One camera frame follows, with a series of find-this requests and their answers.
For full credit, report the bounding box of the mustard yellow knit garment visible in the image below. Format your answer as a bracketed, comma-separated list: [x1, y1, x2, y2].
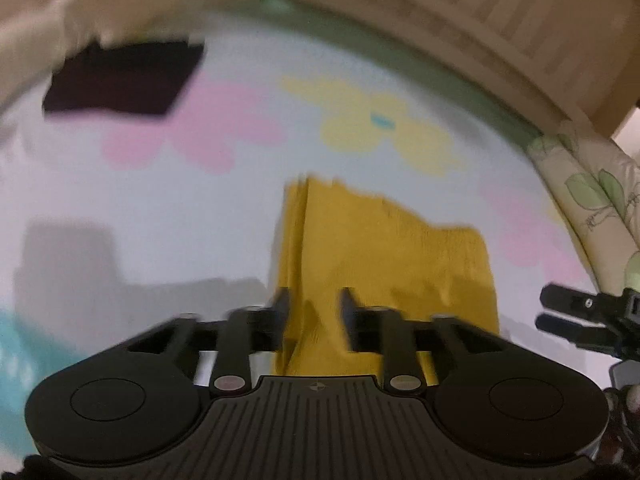
[272, 177, 499, 376]

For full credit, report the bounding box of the floral folded quilt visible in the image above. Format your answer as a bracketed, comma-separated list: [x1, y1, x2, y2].
[527, 120, 639, 295]

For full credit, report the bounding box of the flower pattern bed blanket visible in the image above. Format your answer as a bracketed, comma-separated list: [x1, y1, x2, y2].
[1, 0, 612, 469]

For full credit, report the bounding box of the dark maroon folded garment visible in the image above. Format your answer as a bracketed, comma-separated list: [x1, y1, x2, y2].
[42, 40, 205, 117]

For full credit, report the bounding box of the cream wooden headboard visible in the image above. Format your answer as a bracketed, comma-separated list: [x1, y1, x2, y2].
[98, 0, 640, 137]

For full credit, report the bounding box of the beige pillow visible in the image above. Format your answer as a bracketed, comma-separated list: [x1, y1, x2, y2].
[1, 0, 171, 102]

